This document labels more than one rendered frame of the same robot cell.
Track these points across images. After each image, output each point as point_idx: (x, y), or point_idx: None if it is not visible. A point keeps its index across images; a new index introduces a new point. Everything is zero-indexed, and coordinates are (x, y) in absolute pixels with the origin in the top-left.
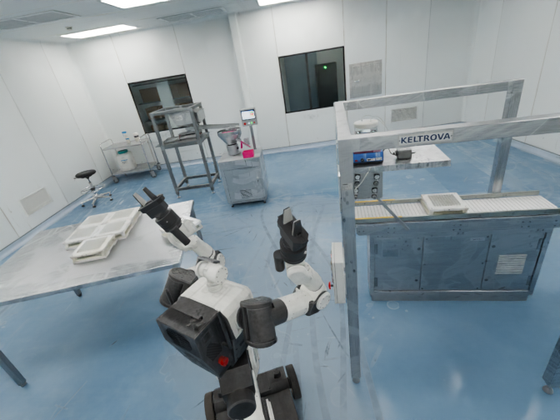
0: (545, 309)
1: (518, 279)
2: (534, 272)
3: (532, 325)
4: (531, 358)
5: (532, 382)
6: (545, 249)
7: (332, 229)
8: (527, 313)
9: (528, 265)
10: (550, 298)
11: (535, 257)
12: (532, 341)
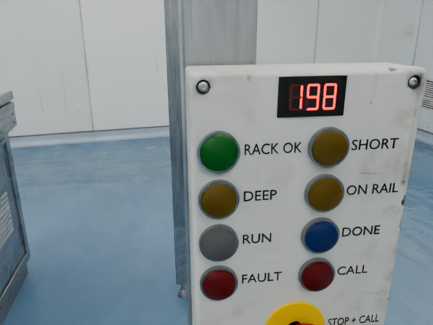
0: (52, 262)
1: (15, 242)
2: (20, 218)
3: (77, 280)
4: (135, 295)
5: (173, 302)
6: (14, 172)
7: None
8: (54, 278)
9: (12, 209)
10: (34, 253)
11: (11, 191)
12: (105, 285)
